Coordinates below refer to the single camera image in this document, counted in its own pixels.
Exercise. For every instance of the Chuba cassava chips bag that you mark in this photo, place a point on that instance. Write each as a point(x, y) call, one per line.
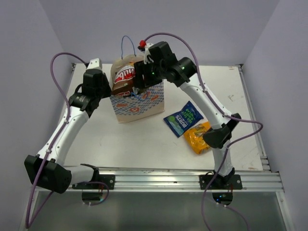
point(124, 81)

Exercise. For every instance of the aluminium mounting rail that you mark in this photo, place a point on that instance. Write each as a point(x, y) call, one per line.
point(174, 180)

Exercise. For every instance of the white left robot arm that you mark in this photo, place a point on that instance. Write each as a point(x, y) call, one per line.
point(46, 169)

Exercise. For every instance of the blue Burts snack bag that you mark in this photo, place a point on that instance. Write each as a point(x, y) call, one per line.
point(181, 121)

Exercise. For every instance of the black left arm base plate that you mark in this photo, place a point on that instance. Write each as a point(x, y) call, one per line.
point(100, 182)

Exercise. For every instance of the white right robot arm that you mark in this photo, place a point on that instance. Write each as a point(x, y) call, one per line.
point(184, 75)

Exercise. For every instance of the yellow snack bag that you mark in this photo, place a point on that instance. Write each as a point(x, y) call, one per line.
point(194, 137)

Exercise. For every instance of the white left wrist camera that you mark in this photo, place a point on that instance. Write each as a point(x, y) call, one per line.
point(95, 64)

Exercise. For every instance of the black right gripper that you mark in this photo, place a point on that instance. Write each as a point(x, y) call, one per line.
point(141, 69)

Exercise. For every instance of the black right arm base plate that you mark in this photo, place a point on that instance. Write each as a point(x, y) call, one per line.
point(219, 181)

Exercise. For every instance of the blue checkered paper bag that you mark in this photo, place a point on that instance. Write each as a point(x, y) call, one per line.
point(142, 102)

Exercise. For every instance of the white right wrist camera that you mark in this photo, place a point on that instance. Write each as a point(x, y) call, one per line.
point(144, 47)

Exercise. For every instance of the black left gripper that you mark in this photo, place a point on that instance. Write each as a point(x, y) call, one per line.
point(108, 92)

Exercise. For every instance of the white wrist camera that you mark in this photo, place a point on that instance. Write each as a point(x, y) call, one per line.
point(95, 64)
point(144, 47)

